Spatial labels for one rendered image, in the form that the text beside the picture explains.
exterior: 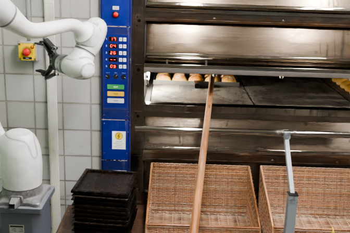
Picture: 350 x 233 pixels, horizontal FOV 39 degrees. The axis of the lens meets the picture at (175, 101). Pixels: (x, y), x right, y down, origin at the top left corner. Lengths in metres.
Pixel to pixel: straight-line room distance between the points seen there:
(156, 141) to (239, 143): 0.46
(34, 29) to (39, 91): 0.83
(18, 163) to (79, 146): 0.90
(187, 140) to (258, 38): 0.68
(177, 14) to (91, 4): 0.44
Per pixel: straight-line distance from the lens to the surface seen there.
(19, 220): 2.06
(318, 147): 2.88
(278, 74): 2.57
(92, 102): 2.74
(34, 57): 2.67
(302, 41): 2.72
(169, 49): 2.62
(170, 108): 2.71
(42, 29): 2.03
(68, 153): 2.85
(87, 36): 2.21
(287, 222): 2.35
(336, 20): 2.75
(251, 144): 2.79
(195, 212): 1.80
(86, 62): 2.18
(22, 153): 1.97
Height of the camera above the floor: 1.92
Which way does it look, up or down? 15 degrees down
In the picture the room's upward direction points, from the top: 2 degrees clockwise
